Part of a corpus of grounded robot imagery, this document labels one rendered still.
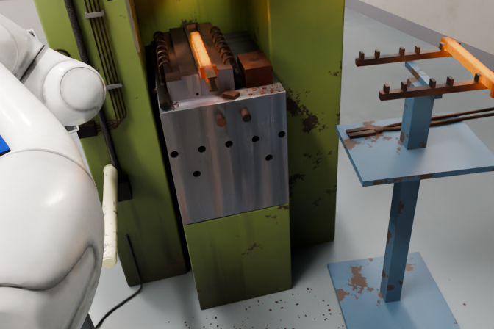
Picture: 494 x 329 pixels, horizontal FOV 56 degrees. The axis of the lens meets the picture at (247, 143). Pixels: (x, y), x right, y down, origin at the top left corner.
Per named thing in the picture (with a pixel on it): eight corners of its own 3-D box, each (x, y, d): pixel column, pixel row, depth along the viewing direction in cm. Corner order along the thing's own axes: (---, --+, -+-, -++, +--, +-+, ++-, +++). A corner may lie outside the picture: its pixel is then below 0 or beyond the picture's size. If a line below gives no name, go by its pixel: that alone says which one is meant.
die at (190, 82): (234, 90, 144) (232, 64, 139) (170, 101, 141) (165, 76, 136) (212, 41, 178) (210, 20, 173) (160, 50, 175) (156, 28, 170)
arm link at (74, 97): (105, 92, 92) (42, 53, 86) (126, 77, 78) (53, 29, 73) (76, 139, 88) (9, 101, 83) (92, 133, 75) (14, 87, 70)
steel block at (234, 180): (290, 203, 166) (286, 91, 141) (182, 225, 160) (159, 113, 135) (253, 123, 211) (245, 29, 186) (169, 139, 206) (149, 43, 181)
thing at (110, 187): (120, 267, 130) (115, 254, 127) (101, 272, 130) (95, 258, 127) (120, 174, 166) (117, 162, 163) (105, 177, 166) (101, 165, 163)
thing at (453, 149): (501, 170, 133) (503, 164, 131) (362, 186, 131) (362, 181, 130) (453, 116, 157) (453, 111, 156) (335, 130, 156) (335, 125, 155)
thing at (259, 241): (292, 289, 192) (290, 203, 166) (201, 311, 187) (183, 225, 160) (259, 202, 238) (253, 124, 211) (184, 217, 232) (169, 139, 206)
